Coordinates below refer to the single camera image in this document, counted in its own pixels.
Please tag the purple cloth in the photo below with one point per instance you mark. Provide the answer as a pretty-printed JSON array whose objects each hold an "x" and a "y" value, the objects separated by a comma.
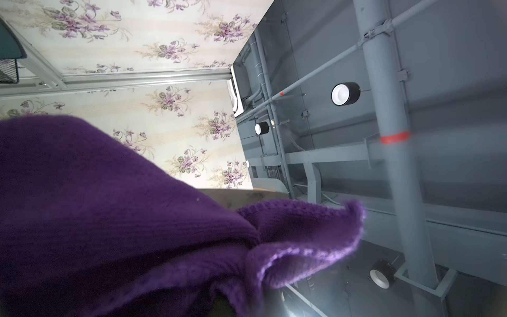
[{"x": 91, "y": 228}]

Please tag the black ceiling spotlight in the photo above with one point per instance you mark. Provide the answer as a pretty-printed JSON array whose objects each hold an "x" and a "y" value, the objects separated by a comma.
[{"x": 344, "y": 94}]

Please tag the grey ceiling pipe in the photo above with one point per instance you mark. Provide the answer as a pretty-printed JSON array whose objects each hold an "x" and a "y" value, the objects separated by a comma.
[{"x": 395, "y": 137}]

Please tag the black mesh wall holder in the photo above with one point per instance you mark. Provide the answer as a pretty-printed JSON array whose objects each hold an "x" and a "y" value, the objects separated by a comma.
[{"x": 11, "y": 51}]

